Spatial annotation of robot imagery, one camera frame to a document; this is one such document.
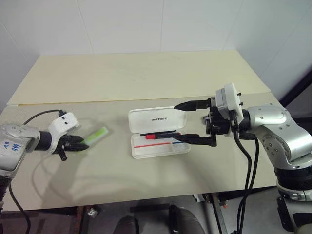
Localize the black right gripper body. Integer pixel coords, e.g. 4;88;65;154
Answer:
201;97;233;148

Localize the white label blue writing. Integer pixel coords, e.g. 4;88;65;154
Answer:
0;138;24;157

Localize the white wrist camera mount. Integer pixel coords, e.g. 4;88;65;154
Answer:
215;82;245;128
48;112;81;155

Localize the dark rounded shape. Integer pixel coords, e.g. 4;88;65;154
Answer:
116;215;140;234
169;204;203;234

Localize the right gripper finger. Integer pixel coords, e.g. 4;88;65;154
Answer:
174;133;212;147
174;98;211;113

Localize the small clear plastic piece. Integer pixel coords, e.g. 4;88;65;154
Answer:
85;206;98;218

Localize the rusty brown table frame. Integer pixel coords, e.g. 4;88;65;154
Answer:
0;206;86;234

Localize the black crossbar under table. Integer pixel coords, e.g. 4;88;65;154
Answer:
129;203;172;213

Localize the red capped black marker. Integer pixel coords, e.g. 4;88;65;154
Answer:
145;132;183;140

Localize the dark metal table leg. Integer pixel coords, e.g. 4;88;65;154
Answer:
211;192;231;234

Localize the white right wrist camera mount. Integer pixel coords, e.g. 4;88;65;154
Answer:
215;82;245;128

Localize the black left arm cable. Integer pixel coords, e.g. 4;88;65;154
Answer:
9;183;32;234
23;109;68;126

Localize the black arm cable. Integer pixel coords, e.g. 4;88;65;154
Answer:
229;109;253;234
23;109;68;126
9;183;32;234
239;133;260;234

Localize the black metal frame post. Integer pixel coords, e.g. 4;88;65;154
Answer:
279;69;312;109

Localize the white plastic pencil case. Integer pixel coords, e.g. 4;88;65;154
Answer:
128;106;192;160

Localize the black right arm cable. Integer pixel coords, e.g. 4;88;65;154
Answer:
239;133;260;234
229;109;253;234

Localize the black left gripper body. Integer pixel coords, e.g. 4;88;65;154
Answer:
56;134;74;162

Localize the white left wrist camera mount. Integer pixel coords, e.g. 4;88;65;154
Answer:
48;112;81;155

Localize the green marker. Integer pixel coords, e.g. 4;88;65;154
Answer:
82;126;109;147

